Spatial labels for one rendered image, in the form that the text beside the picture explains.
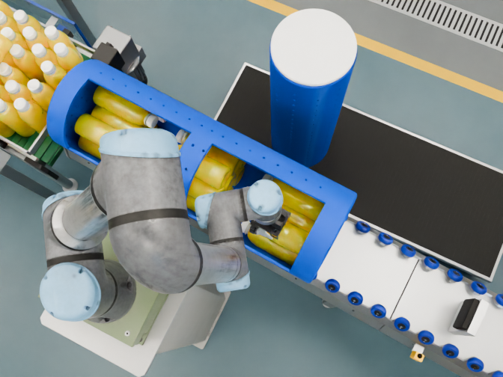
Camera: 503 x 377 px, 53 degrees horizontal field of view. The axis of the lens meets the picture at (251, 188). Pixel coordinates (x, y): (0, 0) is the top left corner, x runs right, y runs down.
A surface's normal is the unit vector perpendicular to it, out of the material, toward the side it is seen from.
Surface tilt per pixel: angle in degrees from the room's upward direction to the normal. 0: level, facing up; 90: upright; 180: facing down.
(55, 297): 11
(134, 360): 0
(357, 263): 0
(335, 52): 0
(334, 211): 16
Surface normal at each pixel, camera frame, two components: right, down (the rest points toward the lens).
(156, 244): 0.35, 0.17
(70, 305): -0.05, -0.06
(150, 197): 0.29, -0.24
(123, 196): -0.37, -0.12
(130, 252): -0.28, 0.32
